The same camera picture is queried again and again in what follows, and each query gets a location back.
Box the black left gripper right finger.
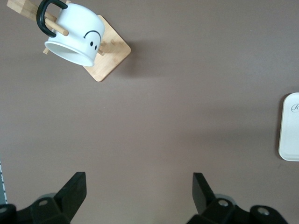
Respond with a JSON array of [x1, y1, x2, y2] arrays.
[[186, 172, 238, 224]]

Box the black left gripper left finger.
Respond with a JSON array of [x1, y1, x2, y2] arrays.
[[15, 171, 88, 224]]

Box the white cup black handle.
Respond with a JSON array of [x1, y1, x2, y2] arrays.
[[36, 0, 106, 67]]

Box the wooden cup rack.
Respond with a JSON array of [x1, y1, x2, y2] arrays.
[[6, 0, 132, 83]]

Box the cream rectangular tray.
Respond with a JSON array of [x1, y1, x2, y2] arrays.
[[278, 92, 299, 162]]

